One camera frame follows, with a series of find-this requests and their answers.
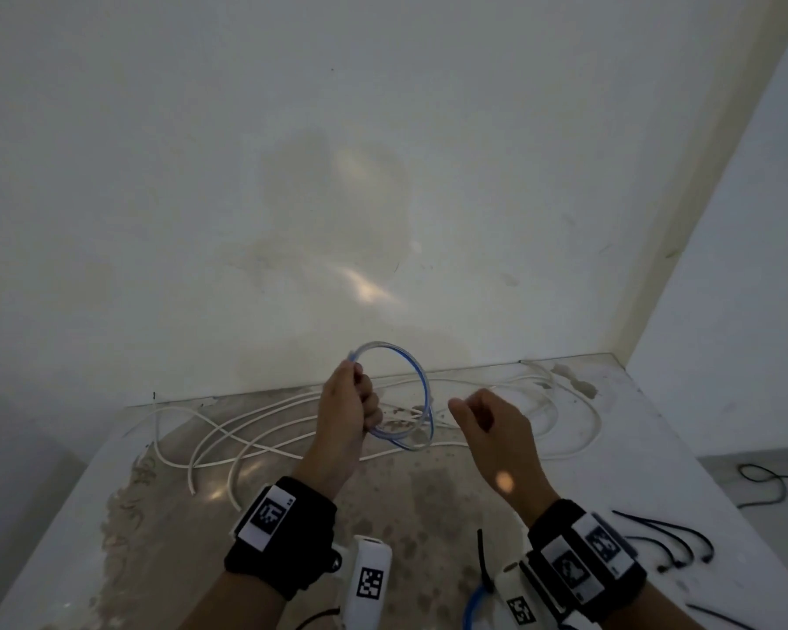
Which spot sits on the person's left hand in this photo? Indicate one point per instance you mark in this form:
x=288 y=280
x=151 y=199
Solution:
x=341 y=419

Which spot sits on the person's right hand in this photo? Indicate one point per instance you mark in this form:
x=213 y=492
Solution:
x=505 y=452

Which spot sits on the person's right forearm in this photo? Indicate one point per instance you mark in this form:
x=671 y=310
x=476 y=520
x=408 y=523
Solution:
x=657 y=613

